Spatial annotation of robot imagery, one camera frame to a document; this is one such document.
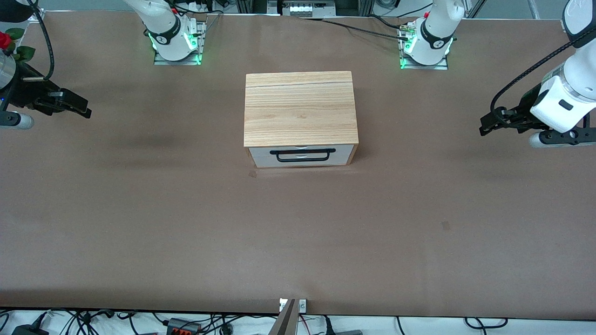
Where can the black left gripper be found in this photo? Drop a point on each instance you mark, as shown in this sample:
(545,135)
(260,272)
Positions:
(520,115)

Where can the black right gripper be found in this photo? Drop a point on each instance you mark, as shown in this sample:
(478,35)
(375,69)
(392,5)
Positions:
(27,94)

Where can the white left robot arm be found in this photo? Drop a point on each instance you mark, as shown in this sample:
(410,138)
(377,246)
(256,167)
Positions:
(433,37)

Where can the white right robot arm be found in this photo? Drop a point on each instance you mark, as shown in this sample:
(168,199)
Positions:
(165,28)

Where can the light wooden drawer cabinet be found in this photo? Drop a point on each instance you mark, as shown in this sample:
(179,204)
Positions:
(300,107)

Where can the red roses bouquet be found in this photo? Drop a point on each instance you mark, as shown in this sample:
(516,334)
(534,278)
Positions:
(5,41)

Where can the white power strip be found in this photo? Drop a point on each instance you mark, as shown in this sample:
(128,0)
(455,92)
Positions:
(195,5)

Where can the grey power strip red switches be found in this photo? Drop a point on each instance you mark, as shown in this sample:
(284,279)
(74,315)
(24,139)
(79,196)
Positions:
(184,326)

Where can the aluminium frame with electrical box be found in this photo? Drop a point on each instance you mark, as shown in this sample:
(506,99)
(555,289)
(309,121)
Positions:
(305,7)

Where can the small metal table bracket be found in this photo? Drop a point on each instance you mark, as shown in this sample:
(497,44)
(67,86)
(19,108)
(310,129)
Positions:
(302,305)

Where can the wooden camera support strip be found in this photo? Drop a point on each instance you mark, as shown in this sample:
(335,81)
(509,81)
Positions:
(286,321)

